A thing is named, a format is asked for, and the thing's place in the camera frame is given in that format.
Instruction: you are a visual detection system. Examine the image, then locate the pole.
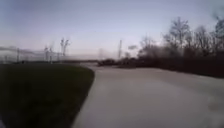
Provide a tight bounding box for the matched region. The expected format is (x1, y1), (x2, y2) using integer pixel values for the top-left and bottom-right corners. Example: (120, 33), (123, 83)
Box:
(117, 39), (123, 61)

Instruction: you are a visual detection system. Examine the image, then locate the pale concrete path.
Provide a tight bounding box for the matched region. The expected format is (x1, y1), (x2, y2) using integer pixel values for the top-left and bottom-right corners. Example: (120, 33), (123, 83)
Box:
(70, 62), (224, 128)

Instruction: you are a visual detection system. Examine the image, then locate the dark hedge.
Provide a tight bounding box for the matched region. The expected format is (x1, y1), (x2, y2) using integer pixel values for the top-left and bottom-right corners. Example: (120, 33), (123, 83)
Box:
(97, 55), (224, 79)

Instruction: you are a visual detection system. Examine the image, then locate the dark grass area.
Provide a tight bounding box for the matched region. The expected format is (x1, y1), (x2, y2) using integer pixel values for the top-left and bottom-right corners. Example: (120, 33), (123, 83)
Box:
(0, 62), (96, 128)

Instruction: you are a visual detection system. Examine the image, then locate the row of bare trees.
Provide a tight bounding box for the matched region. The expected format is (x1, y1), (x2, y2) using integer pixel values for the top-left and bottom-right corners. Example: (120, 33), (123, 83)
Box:
(137, 15), (224, 62)

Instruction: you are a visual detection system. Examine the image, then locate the wire fence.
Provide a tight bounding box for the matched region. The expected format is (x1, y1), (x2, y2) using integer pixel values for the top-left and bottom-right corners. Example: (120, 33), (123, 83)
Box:
(0, 45), (68, 64)

